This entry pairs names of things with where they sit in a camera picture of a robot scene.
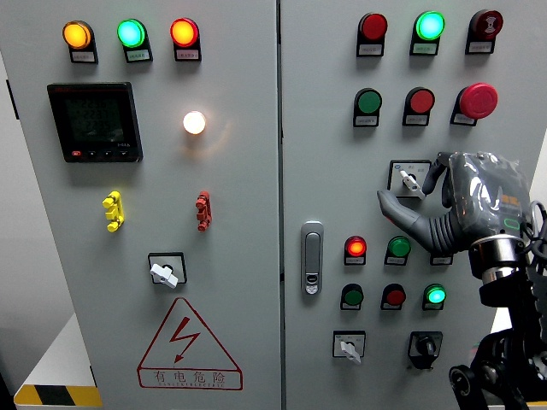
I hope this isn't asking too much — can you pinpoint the large white-handle turn switch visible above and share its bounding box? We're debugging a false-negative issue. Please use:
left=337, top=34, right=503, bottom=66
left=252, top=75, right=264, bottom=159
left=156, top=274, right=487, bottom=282
left=386, top=159, right=432, bottom=201

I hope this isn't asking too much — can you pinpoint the small green unlit lamp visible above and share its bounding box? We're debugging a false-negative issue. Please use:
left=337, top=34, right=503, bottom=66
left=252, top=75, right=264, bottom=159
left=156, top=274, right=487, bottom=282
left=387, top=236, right=412, bottom=259

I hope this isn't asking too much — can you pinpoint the large red stop button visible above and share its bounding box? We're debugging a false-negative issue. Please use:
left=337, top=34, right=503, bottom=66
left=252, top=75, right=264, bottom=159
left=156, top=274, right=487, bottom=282
left=458, top=82, right=499, bottom=120

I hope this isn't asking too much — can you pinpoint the small green lit lamp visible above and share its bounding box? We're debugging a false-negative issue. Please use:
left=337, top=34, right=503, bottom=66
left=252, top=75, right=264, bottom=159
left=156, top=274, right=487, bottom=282
left=423, top=284, right=447, bottom=306

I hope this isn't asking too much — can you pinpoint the large red push button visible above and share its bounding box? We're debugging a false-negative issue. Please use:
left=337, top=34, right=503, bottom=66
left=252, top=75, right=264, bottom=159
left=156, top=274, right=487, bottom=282
left=406, top=87, right=436, bottom=115

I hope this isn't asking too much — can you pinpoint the small red push button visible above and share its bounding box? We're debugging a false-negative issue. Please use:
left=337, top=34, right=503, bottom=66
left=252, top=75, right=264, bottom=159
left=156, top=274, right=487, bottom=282
left=381, top=284, right=407, bottom=307

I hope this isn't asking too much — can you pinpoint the small red lit lamp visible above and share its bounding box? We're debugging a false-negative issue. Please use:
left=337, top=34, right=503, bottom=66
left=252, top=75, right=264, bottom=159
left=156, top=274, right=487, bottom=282
left=344, top=236, right=368, bottom=259

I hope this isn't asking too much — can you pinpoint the large green push button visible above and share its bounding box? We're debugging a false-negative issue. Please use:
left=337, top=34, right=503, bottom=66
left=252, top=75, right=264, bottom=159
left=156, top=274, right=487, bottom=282
left=355, top=88, right=384, bottom=116

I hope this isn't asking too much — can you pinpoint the pale grey door with lock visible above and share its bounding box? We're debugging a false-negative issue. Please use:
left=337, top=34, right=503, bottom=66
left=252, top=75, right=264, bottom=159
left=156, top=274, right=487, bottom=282
left=279, top=0, right=547, bottom=410

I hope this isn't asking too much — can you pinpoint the small green push button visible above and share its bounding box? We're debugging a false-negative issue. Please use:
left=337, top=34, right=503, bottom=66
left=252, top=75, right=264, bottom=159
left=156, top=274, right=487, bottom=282
left=341, top=284, right=364, bottom=307

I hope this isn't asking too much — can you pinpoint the dark red buzzer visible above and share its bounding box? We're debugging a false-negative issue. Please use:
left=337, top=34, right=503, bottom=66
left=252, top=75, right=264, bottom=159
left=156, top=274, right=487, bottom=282
left=470, top=9, right=504, bottom=43

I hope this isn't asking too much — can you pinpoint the silver door lock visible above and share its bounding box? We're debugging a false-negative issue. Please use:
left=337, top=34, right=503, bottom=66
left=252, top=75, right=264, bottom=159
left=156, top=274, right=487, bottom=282
left=300, top=220, right=325, bottom=296

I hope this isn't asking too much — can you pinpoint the large green lit lamp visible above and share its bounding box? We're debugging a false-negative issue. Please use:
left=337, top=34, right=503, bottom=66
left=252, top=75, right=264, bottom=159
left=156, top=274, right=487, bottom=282
left=116, top=18, right=147, bottom=49
left=415, top=10, right=446, bottom=42

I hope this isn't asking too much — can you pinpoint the large red unlit lamp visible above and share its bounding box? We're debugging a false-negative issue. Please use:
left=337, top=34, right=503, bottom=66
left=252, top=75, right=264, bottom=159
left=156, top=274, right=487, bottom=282
left=358, top=12, right=389, bottom=43

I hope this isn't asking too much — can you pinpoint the pale grey door with display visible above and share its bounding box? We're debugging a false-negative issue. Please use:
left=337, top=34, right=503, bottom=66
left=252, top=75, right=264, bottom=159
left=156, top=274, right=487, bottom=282
left=0, top=0, right=282, bottom=410

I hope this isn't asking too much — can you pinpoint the white round lamp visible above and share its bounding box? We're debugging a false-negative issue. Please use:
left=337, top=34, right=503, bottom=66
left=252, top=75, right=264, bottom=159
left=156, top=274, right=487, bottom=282
left=182, top=110, right=207, bottom=136

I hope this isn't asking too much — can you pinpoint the red warning triangle sign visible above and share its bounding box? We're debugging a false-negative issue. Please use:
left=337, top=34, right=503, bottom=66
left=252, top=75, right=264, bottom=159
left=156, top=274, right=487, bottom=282
left=136, top=296, right=244, bottom=392

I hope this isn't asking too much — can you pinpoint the large orange-red lit lamp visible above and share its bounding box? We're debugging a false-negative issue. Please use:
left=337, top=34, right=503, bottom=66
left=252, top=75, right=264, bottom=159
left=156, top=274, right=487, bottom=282
left=169, top=17, right=200, bottom=48

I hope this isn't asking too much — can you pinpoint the black display meter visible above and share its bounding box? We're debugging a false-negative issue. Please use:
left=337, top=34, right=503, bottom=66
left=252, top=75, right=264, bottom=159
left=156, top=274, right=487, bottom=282
left=46, top=82, right=144, bottom=164

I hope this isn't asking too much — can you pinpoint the large yellow round lamp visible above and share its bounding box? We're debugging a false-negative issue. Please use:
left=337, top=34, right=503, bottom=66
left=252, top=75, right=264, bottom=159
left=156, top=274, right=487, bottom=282
left=62, top=20, right=93, bottom=50

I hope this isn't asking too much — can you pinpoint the black-handle turn switch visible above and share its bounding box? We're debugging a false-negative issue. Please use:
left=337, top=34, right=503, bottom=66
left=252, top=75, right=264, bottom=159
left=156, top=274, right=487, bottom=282
left=406, top=331, right=444, bottom=372

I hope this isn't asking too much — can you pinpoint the small white-handle turn switch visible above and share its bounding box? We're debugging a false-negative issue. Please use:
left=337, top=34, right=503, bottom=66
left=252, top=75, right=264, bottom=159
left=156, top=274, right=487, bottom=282
left=332, top=330, right=367, bottom=366

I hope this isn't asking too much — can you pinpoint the small red handle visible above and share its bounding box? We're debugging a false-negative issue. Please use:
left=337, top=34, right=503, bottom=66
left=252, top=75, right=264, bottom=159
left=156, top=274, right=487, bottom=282
left=195, top=190, right=213, bottom=233

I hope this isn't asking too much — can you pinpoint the white-handle turn switch, dark plate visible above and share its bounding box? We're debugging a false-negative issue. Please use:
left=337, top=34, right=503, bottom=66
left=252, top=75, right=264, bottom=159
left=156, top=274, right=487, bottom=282
left=147, top=251, right=188, bottom=290

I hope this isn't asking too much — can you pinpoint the small yellow handle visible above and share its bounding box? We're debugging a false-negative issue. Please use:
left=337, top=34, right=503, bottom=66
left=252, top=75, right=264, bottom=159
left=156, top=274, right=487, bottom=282
left=102, top=190, right=126, bottom=233

